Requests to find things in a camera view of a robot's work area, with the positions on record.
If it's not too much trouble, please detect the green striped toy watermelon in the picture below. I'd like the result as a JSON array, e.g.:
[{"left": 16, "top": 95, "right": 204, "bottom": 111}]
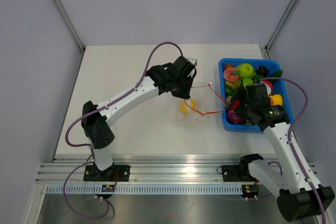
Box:
[{"left": 237, "top": 78, "right": 254, "bottom": 88}]

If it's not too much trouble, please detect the green toy apple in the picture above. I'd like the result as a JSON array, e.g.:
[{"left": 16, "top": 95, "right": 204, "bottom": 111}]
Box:
[{"left": 236, "top": 63, "right": 254, "bottom": 78}]

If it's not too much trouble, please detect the aluminium rail base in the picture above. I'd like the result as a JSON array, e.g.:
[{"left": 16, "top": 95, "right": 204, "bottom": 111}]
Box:
[{"left": 35, "top": 154, "right": 318, "bottom": 184}]

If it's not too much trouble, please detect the red toy bell pepper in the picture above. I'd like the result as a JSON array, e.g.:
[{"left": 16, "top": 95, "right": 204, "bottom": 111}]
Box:
[{"left": 228, "top": 100, "right": 240, "bottom": 111}]

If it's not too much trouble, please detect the yellow toy lemon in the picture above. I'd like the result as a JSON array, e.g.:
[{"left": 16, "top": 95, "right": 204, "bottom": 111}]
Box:
[{"left": 180, "top": 99, "right": 196, "bottom": 115}]

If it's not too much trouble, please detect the blue plastic bin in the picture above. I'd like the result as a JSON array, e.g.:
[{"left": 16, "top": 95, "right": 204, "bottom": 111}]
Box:
[{"left": 218, "top": 58, "right": 294, "bottom": 133}]

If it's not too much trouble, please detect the green toy cucumber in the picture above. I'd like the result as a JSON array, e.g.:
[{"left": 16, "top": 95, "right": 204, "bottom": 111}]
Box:
[{"left": 267, "top": 69, "right": 283, "bottom": 82}]

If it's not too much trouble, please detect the dark toy avocado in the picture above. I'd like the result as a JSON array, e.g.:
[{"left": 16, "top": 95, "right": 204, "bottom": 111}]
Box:
[{"left": 256, "top": 66, "right": 269, "bottom": 77}]

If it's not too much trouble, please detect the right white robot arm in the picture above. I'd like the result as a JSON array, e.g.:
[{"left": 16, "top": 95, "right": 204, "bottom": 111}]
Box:
[{"left": 226, "top": 82, "right": 335, "bottom": 223}]

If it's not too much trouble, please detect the pink toy peach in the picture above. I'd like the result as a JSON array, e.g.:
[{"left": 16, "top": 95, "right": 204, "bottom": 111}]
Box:
[{"left": 223, "top": 67, "right": 239, "bottom": 82}]

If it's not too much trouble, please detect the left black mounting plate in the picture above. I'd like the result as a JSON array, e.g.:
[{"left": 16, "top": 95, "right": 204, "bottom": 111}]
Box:
[{"left": 83, "top": 164, "right": 130, "bottom": 182}]

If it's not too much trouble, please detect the yellow toy mushroom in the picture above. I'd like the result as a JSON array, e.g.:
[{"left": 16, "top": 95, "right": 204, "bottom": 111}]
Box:
[{"left": 225, "top": 80, "right": 239, "bottom": 90}]

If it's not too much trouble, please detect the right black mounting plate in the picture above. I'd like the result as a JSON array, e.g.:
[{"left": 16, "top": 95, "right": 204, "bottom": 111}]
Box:
[{"left": 216, "top": 165, "right": 258, "bottom": 183}]

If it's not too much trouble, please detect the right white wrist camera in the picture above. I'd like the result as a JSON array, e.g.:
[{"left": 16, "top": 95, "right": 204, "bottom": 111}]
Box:
[{"left": 261, "top": 80, "right": 273, "bottom": 96}]

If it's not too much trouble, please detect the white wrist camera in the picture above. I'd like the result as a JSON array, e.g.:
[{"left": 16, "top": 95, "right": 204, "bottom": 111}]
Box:
[
  {"left": 188, "top": 58, "right": 197, "bottom": 67},
  {"left": 261, "top": 80, "right": 273, "bottom": 96}
]

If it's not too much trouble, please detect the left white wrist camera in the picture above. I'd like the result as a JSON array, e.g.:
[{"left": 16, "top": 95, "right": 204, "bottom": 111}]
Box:
[{"left": 188, "top": 58, "right": 197, "bottom": 67}]

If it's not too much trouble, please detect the yellow toy bell pepper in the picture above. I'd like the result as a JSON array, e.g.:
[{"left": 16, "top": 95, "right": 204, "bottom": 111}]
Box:
[{"left": 269, "top": 94, "right": 283, "bottom": 106}]

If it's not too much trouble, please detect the black mounting plate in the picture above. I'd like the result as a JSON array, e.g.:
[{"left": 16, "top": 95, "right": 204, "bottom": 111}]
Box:
[
  {"left": 216, "top": 165, "right": 258, "bottom": 183},
  {"left": 83, "top": 164, "right": 130, "bottom": 182}
]

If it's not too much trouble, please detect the purple toy onion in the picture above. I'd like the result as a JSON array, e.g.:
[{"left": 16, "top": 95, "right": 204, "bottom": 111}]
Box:
[{"left": 226, "top": 110, "right": 245, "bottom": 125}]

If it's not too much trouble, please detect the white slotted cable duct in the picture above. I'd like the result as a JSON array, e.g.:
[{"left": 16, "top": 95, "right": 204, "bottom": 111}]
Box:
[{"left": 46, "top": 184, "right": 243, "bottom": 195}]

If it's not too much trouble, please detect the brown toy fruit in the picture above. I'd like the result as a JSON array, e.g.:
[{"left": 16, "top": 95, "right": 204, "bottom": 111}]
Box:
[{"left": 223, "top": 63, "right": 233, "bottom": 70}]

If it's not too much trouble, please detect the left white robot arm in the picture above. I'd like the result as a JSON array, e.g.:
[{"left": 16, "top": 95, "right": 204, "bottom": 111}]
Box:
[{"left": 81, "top": 56, "right": 197, "bottom": 182}]

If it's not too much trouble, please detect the clear zip top bag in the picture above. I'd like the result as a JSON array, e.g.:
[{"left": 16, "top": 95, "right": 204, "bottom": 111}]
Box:
[{"left": 172, "top": 80, "right": 226, "bottom": 128}]

